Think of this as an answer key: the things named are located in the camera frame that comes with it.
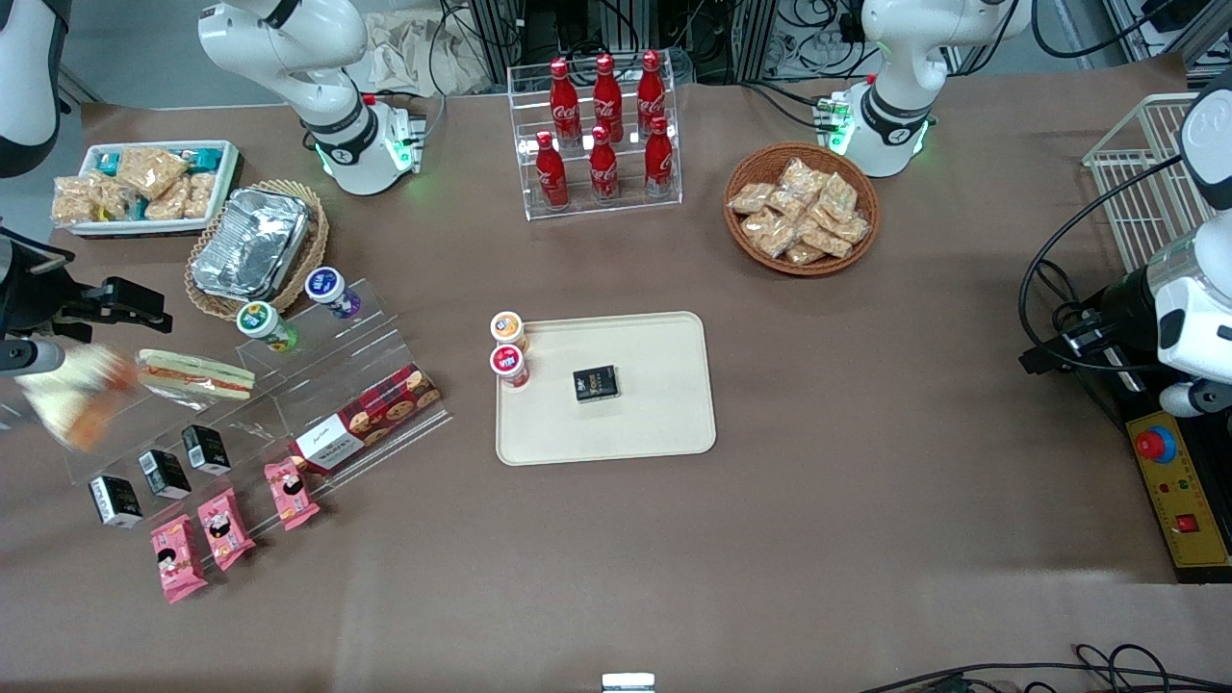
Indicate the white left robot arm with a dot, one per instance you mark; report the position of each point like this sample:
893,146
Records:
900,58

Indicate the triangle sandwich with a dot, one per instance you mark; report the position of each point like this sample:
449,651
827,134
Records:
197,377
77,395

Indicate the red cola bottle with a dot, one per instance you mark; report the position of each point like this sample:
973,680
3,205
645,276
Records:
551,175
658,162
651,87
564,96
603,168
606,91

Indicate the red cookie box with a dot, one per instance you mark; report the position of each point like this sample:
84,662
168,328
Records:
366,419

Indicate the pink snack pack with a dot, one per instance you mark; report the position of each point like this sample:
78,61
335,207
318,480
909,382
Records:
291,493
177,558
225,527

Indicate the clear acrylic stepped shelf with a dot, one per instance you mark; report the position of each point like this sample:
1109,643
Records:
318,356

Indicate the red lid yogurt cup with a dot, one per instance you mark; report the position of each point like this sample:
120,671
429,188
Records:
507,363

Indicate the clear acrylic bottle rack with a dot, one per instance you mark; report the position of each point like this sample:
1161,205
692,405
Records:
626,207

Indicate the cream plastic tray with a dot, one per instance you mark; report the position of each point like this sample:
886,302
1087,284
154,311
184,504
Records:
654,423

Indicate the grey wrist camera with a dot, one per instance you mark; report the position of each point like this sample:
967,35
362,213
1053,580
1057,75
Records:
29,358
1193,397

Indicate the orange lid yogurt cup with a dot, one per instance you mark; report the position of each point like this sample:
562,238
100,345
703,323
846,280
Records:
506,327

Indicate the teal snack pack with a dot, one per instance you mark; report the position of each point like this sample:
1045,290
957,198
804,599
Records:
205,157
138,207
108,162

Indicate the white rectangular bin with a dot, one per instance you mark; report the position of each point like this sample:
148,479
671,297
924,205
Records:
226,183

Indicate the oval wicker basket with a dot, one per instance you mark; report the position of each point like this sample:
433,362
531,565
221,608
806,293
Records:
313,250

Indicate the blue lid yogurt cup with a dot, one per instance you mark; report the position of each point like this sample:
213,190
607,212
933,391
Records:
327,286

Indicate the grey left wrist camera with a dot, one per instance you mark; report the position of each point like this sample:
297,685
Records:
1193,397

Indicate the aluminium frame rack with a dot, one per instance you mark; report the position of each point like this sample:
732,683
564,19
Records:
496,29

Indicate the small black box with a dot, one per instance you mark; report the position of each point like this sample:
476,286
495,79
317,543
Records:
205,449
164,474
595,382
115,500

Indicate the round wicker basket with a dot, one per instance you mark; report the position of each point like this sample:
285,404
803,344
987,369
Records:
746,255

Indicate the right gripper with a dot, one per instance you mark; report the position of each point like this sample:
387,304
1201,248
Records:
29,296

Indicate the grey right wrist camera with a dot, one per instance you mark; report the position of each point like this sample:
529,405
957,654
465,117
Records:
29,358

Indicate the green lid yogurt cup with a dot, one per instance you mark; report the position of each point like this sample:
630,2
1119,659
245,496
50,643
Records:
258,320

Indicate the yellow emergency stop control box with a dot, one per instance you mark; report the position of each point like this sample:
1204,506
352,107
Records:
1189,481

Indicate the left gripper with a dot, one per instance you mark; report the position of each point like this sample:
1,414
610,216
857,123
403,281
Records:
1119,305

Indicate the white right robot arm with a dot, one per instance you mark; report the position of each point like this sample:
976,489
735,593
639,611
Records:
289,48

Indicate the beige snack pack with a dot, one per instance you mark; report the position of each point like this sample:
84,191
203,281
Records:
749,198
823,238
200,192
770,233
787,204
108,197
168,204
69,202
851,229
839,195
801,176
151,168
804,254

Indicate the silver foil container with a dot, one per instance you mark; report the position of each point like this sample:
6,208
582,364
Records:
250,241

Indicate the white metal bracket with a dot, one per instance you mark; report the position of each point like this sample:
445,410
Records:
628,682

